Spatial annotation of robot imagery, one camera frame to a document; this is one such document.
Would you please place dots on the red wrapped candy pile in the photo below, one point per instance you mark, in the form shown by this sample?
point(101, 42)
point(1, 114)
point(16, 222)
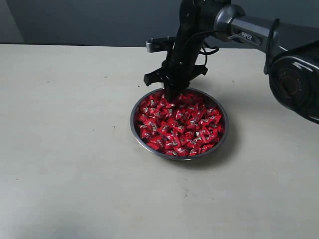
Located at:
point(186, 127)

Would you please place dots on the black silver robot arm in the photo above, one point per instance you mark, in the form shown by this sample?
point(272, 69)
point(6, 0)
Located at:
point(291, 52)

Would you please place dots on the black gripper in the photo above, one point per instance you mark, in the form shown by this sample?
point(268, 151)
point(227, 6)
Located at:
point(177, 69)

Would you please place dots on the steel round bowl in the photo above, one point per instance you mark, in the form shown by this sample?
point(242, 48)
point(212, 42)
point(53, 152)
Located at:
point(207, 99)

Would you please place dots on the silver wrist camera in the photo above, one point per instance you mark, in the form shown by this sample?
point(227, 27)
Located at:
point(160, 44)

